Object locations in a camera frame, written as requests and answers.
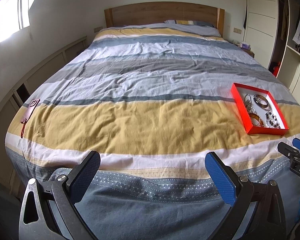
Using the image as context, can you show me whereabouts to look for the dark beaded bracelet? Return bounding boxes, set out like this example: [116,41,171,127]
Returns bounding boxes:
[264,112,282,129]

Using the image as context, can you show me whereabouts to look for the amber resin bangle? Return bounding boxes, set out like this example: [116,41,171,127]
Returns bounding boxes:
[249,113,264,127]

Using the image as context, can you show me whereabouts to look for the dark brown horn bangle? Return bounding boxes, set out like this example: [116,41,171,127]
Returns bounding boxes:
[253,94,271,111]

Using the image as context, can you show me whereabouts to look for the thin silver bangle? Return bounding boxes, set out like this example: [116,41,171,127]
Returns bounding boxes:
[244,94,251,106]

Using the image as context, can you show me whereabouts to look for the red jewelry box tray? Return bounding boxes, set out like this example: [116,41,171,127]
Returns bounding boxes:
[231,83,289,135]

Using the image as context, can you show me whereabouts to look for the bedside table with items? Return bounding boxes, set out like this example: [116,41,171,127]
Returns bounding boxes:
[234,41,255,58]

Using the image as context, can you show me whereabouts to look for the white wardrobe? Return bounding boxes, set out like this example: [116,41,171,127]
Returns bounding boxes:
[244,0,300,100]

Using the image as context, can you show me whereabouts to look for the grey blue pillow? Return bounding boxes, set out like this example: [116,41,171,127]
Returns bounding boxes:
[164,20,222,37]

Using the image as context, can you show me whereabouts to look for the striped duvet cover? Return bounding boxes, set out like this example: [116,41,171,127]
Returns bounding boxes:
[5,31,300,239]

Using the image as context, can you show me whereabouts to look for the wooden headboard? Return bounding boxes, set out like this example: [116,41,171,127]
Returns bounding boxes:
[102,2,225,40]

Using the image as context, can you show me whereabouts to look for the window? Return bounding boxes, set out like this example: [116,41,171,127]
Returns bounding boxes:
[0,0,34,42]

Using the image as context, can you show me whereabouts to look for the low beige wall cabinet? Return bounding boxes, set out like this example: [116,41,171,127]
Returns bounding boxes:
[0,35,88,131]

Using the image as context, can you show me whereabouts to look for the red phone with strap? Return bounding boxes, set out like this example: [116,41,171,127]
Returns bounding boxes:
[20,99,40,138]

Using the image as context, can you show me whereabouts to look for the wall power socket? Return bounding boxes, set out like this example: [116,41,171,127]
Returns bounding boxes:
[234,28,242,34]

